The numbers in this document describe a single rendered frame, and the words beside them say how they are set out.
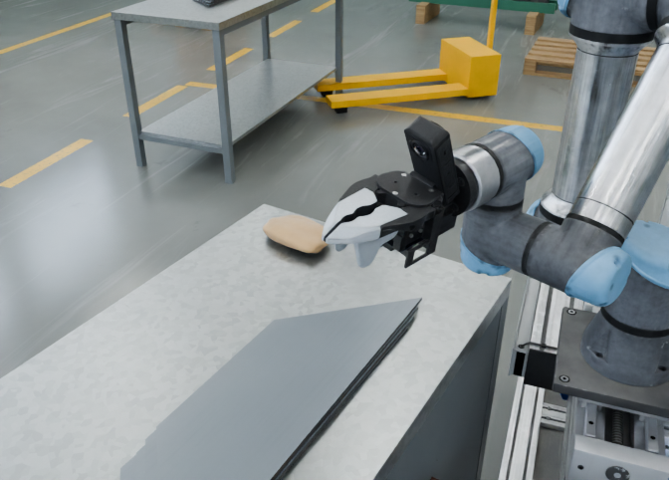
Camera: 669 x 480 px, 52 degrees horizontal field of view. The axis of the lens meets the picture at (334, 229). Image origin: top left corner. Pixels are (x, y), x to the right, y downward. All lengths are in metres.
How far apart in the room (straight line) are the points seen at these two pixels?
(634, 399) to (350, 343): 0.45
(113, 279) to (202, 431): 2.40
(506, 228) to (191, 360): 0.56
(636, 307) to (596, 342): 0.10
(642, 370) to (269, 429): 0.59
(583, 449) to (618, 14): 0.63
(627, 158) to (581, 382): 0.43
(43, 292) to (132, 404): 2.31
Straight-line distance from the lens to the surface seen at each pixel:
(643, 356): 1.19
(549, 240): 0.88
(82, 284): 3.39
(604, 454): 1.15
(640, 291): 1.13
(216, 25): 3.82
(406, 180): 0.76
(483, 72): 5.51
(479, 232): 0.91
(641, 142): 0.90
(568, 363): 1.22
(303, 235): 1.41
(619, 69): 1.07
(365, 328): 1.17
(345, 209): 0.71
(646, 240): 1.14
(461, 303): 1.29
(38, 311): 3.28
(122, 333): 1.25
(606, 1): 1.03
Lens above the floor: 1.80
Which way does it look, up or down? 30 degrees down
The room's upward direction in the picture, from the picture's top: straight up
